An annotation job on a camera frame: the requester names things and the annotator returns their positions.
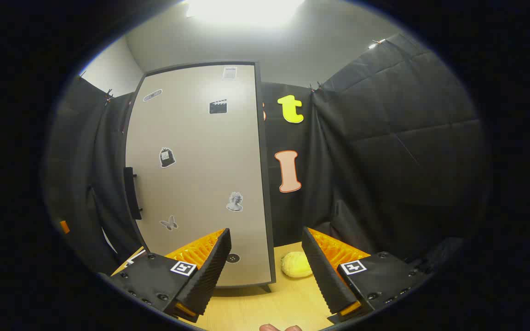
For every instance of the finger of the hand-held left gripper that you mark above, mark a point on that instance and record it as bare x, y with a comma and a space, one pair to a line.
64, 226

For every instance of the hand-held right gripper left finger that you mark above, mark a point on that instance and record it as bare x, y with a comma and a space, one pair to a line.
210, 266

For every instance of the black backdrop cloth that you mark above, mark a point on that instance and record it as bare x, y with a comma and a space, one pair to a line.
407, 138

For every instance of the yellow round bun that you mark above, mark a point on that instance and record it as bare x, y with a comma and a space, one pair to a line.
296, 265

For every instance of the dark grey cabinet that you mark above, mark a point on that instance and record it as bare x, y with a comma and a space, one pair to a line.
268, 230

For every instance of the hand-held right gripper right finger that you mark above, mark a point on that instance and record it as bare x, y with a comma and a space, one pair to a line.
322, 271

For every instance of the large ceiling light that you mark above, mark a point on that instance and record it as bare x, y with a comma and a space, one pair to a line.
244, 11

